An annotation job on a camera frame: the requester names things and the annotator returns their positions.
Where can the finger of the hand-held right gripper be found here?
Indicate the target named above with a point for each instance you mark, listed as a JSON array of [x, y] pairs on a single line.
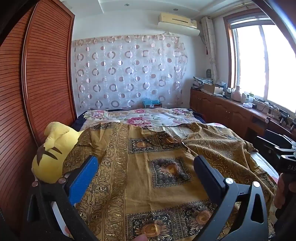
[[272, 143]]

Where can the strawberry print bed sheet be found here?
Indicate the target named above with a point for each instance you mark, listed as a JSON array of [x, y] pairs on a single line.
[[266, 166]]

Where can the yellow plush toy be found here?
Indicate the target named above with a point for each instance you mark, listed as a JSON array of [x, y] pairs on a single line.
[[53, 150]]

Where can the sheer circle-patterned curtain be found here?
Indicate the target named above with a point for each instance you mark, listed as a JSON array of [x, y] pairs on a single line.
[[129, 71]]

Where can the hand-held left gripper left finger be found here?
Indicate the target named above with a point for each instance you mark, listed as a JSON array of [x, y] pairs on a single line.
[[83, 178]]

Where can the person's right hand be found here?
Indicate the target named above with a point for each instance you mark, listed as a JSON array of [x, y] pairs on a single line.
[[280, 192]]

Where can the blue tissue box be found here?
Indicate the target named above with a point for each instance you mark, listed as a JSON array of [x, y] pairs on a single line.
[[151, 102]]

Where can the low wooden cabinet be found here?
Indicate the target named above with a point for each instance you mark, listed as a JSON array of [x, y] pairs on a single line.
[[222, 109]]

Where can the white jug bottle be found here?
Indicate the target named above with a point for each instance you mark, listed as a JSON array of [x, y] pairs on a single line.
[[236, 95]]

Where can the cardboard box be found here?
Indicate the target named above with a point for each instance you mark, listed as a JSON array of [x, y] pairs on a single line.
[[211, 89]]

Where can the wooden framed window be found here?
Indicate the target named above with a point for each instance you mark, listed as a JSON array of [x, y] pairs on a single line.
[[266, 58]]

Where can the small black tripod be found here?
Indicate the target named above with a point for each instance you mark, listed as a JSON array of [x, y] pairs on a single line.
[[284, 117]]

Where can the person's left hand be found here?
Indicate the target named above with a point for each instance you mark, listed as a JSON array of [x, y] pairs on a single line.
[[141, 238]]

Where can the white window drape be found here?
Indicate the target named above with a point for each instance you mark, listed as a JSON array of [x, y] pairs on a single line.
[[210, 46]]

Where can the red-brown louvered wardrobe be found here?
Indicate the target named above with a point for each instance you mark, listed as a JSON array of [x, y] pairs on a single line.
[[34, 92]]

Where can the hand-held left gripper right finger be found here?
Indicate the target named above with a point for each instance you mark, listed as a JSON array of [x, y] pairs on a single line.
[[205, 176]]

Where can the floral blanket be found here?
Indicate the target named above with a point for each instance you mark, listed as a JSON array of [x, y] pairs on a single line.
[[148, 117]]

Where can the wall air conditioner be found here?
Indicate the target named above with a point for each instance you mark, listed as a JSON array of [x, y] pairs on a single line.
[[178, 24]]

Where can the mustard patterned shirt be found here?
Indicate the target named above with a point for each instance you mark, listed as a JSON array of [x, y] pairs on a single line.
[[138, 185]]

